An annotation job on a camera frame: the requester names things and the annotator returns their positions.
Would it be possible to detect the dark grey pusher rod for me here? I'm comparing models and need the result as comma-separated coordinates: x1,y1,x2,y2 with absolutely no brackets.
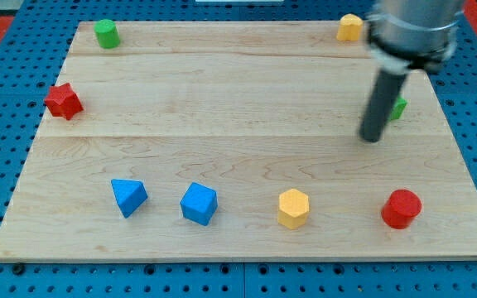
359,69,407,143

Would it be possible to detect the green star block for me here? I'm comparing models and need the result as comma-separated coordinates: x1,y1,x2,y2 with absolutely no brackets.
388,96,407,121

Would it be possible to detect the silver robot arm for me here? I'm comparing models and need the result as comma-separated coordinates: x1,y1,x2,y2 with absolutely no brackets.
359,0,465,143

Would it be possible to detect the blue triangle block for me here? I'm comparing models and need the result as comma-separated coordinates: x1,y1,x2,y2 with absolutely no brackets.
111,179,148,219

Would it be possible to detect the red star block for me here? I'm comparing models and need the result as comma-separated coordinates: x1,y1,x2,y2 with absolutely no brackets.
44,83,84,120

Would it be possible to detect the yellow heart block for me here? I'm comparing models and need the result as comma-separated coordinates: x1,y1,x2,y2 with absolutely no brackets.
336,13,364,41

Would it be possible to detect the red cylinder block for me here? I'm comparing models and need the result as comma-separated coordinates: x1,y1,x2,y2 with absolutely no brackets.
381,189,422,229

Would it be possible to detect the yellow hexagon block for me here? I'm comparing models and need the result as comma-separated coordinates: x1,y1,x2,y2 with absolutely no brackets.
277,189,310,229

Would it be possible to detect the blue cube block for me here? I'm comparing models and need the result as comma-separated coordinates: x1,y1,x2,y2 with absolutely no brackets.
180,182,218,226

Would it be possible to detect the wooden board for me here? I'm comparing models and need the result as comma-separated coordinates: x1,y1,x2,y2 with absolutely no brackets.
0,22,477,263

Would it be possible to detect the green cylinder block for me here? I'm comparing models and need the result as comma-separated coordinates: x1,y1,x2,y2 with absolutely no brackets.
94,19,121,49

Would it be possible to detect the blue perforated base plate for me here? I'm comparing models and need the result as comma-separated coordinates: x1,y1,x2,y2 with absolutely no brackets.
0,0,477,297

